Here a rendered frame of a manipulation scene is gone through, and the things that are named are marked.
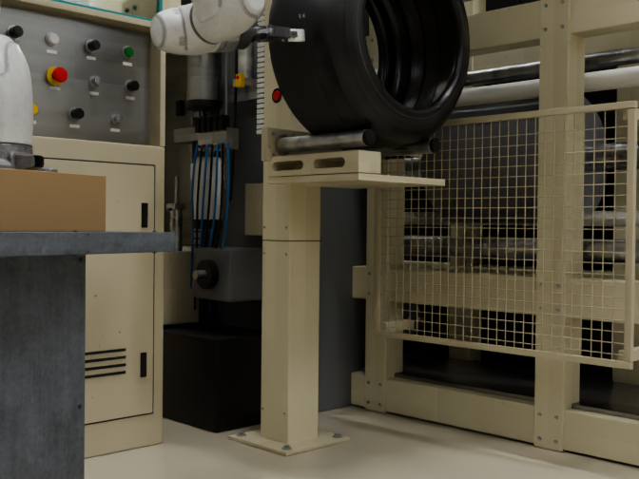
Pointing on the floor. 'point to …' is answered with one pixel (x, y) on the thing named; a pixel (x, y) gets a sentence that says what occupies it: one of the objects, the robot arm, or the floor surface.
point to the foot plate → (288, 444)
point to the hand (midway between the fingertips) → (293, 35)
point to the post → (288, 291)
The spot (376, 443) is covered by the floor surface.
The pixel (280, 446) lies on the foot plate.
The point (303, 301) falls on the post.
